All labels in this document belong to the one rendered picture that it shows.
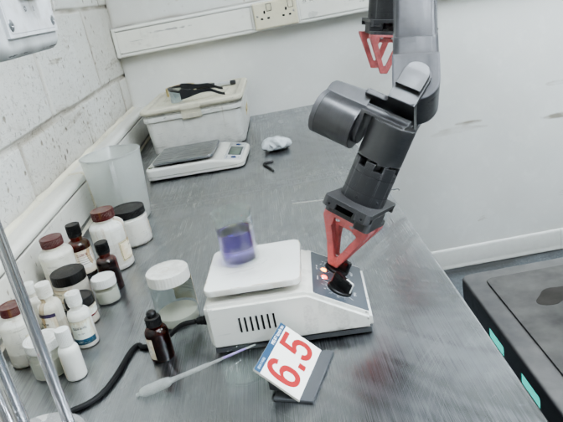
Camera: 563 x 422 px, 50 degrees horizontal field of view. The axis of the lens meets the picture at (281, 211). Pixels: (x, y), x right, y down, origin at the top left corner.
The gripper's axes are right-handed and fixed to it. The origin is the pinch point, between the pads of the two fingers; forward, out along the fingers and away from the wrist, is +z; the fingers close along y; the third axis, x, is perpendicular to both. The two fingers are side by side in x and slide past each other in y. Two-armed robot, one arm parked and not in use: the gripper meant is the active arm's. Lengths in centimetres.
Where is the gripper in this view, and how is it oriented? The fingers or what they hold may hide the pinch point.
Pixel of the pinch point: (336, 259)
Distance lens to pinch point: 80.0
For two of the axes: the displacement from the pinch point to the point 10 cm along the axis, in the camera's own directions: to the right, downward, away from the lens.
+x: 8.2, 4.5, -3.6
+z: -3.3, 8.8, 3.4
